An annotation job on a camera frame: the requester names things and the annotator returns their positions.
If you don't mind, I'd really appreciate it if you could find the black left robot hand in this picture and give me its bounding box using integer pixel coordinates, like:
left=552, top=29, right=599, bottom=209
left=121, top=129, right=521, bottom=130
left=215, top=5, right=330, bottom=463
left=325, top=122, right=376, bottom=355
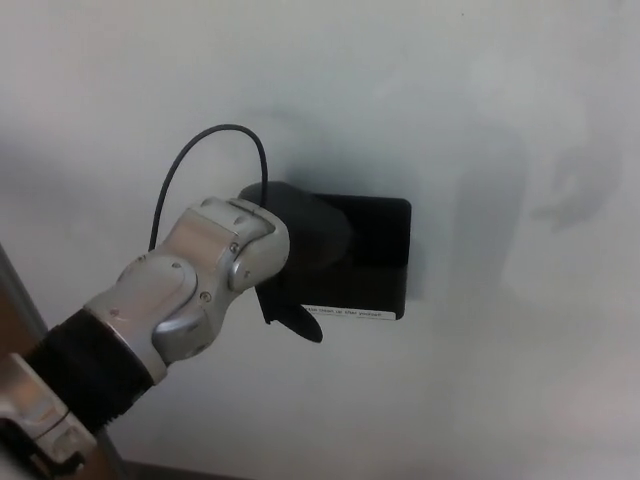
left=238, top=180, right=354, bottom=345

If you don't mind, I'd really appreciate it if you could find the black magnetic marker holder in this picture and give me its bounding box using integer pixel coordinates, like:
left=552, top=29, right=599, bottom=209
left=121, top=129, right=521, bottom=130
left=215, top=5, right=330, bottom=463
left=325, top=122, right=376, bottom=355
left=277, top=194, right=413, bottom=322

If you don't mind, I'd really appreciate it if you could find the white whiteboard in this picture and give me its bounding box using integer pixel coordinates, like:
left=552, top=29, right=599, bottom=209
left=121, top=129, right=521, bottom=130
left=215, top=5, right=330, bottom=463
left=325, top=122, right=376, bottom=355
left=0, top=0, right=640, bottom=480

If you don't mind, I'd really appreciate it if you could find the brown wooden panel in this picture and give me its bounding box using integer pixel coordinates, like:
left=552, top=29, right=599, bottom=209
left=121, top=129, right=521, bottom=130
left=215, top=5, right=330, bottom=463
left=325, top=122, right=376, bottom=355
left=0, top=284, right=47, bottom=357

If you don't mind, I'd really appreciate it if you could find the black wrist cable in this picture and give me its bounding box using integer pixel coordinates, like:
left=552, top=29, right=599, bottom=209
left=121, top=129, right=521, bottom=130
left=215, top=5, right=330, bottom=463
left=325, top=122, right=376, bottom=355
left=148, top=123, right=269, bottom=251

